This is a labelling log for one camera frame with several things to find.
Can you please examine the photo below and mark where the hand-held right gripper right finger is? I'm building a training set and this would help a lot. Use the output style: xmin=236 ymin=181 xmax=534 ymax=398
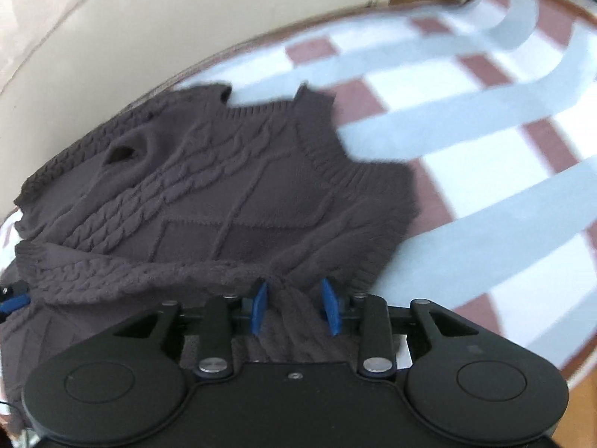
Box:
xmin=321 ymin=279 xmax=479 ymax=378

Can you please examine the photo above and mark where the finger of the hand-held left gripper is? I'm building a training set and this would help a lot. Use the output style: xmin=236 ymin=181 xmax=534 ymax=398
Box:
xmin=0 ymin=281 xmax=31 ymax=317

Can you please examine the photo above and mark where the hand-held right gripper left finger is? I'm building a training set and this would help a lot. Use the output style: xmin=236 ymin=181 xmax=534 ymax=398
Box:
xmin=114 ymin=280 xmax=269 ymax=378

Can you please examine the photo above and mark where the dark brown knit sweater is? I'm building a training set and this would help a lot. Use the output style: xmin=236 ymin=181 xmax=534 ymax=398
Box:
xmin=0 ymin=81 xmax=421 ymax=436

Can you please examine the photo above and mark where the checked blanket with cartoon print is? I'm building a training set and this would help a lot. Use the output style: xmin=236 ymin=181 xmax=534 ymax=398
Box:
xmin=0 ymin=0 xmax=597 ymax=383

